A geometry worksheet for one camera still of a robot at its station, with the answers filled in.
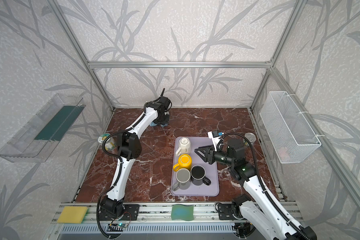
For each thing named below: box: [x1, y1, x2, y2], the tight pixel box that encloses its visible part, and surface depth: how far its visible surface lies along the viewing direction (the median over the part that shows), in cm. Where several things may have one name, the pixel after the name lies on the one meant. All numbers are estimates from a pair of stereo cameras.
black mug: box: [190, 164, 211, 186], surface depth 79 cm
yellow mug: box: [173, 154, 193, 172], surface depth 84 cm
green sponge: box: [171, 204, 194, 221], surface depth 74 cm
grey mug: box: [172, 168, 191, 192], surface depth 77 cm
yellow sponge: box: [57, 206, 89, 224], surface depth 74 cm
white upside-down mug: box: [175, 137, 191, 157], surface depth 91 cm
